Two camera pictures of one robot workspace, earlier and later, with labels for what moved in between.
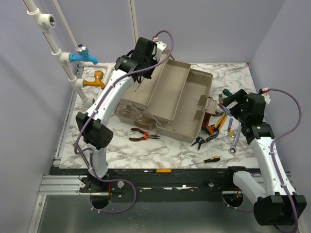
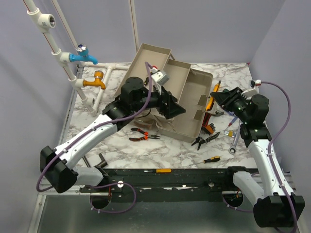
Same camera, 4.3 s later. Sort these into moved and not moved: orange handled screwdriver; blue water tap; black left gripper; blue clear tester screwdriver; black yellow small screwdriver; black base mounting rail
Moved: blue clear tester screwdriver; black left gripper
Not moved: black yellow small screwdriver; orange handled screwdriver; black base mounting rail; blue water tap
